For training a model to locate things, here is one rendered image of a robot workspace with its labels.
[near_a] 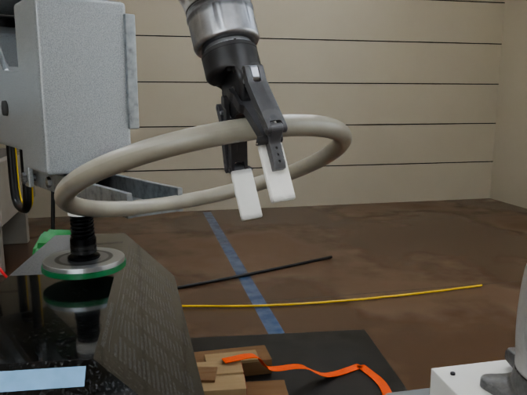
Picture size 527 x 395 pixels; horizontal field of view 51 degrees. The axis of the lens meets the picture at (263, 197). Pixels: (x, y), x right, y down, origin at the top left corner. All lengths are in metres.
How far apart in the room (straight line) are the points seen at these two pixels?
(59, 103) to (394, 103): 5.95
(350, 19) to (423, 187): 2.31
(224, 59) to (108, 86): 0.76
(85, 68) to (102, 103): 0.09
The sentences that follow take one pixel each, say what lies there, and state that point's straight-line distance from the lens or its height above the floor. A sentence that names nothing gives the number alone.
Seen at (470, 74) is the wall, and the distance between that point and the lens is 7.58.
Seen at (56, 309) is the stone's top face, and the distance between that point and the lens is 1.39.
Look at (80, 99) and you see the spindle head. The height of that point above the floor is 1.31.
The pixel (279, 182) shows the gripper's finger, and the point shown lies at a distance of 0.64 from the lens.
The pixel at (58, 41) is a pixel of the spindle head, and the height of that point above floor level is 1.44.
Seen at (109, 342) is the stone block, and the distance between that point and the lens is 1.23.
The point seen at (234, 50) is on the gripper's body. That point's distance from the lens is 0.71.
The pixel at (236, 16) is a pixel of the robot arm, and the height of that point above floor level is 1.41.
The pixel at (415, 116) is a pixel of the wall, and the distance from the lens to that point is 7.21.
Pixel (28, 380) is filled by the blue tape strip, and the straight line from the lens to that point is 1.14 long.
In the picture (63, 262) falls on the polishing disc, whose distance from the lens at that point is 1.54.
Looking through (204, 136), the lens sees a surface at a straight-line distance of 0.68.
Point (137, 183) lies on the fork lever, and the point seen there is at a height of 1.12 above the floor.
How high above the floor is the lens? 1.31
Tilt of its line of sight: 10 degrees down
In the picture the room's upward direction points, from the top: straight up
